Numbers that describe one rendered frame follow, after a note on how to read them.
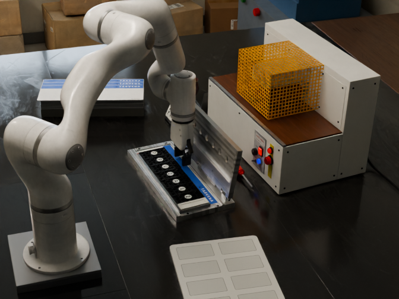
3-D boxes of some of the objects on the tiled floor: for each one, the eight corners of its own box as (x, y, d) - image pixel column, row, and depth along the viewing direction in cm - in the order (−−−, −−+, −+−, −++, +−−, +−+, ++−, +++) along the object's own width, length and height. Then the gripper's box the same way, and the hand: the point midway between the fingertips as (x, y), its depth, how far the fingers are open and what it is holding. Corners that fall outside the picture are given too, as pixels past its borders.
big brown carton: (44, 44, 580) (40, 1, 562) (114, 37, 595) (111, -6, 577) (52, 65, 546) (48, 20, 528) (126, 57, 561) (124, 13, 543)
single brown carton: (125, 39, 590) (124, 0, 573) (181, 29, 611) (181, -9, 594) (145, 57, 561) (144, 17, 545) (203, 45, 582) (204, 7, 566)
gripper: (203, 124, 246) (202, 170, 255) (182, 102, 259) (182, 146, 269) (183, 129, 243) (182, 175, 253) (162, 106, 257) (162, 150, 266)
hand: (182, 156), depth 260 cm, fingers open, 6 cm apart
